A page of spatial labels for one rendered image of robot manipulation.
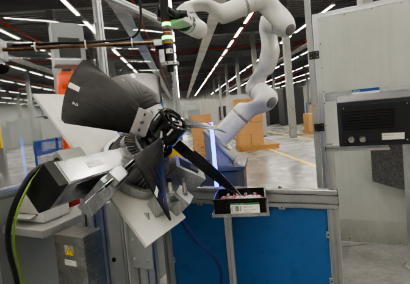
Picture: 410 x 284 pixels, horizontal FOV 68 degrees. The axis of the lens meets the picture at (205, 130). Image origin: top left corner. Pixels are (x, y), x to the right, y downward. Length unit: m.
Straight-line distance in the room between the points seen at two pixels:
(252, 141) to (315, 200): 7.98
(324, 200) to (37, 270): 1.31
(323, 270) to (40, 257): 1.28
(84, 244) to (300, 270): 0.95
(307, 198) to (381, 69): 1.65
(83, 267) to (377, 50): 2.52
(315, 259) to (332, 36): 1.90
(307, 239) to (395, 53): 1.81
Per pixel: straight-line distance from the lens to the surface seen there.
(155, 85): 1.27
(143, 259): 1.17
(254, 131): 9.34
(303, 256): 1.55
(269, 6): 1.55
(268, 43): 1.66
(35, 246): 1.65
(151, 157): 0.84
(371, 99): 1.31
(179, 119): 1.09
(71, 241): 1.25
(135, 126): 1.04
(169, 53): 1.18
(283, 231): 1.51
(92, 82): 1.00
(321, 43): 2.86
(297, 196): 1.43
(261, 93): 1.68
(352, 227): 3.01
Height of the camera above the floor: 1.23
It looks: 3 degrees down
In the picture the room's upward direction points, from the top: 5 degrees counter-clockwise
